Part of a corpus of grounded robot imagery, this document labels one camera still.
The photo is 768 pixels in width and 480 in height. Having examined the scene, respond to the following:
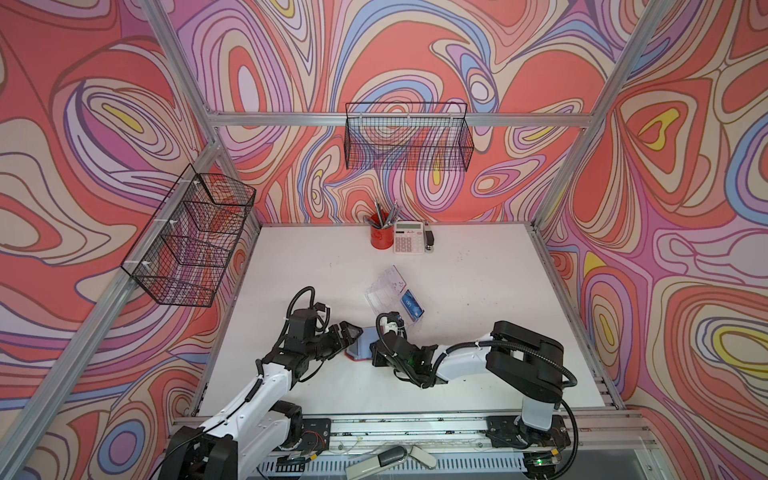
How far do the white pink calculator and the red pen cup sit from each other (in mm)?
20

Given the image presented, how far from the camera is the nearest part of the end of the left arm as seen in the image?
2.18ft

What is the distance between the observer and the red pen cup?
1.08 m

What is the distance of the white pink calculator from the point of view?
3.72 ft

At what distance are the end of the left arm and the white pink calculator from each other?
1.35 feet
